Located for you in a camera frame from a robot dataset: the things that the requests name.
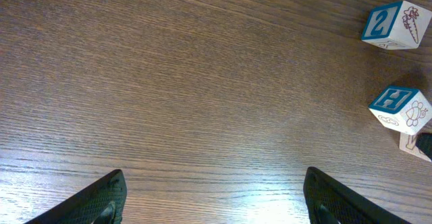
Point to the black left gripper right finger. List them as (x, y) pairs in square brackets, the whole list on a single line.
[(329, 201)]

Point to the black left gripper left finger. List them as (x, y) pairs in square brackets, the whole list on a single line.
[(102, 202)]

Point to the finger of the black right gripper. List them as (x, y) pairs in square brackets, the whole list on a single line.
[(424, 144)]

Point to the plain wooden letter block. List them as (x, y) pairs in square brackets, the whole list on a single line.
[(407, 143)]

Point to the blue number 2 block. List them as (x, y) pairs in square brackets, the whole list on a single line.
[(396, 26)]

